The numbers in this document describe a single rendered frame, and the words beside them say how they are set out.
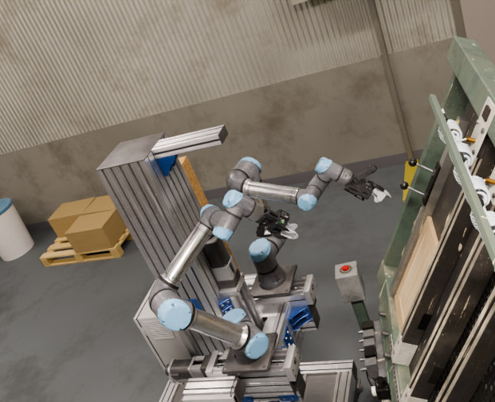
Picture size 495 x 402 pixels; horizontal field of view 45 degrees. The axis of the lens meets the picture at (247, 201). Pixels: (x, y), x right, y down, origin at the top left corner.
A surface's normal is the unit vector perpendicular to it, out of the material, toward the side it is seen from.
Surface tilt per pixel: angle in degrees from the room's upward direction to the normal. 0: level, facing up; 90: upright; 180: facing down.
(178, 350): 90
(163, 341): 90
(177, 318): 83
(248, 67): 90
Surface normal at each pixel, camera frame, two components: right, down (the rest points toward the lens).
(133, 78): -0.25, 0.55
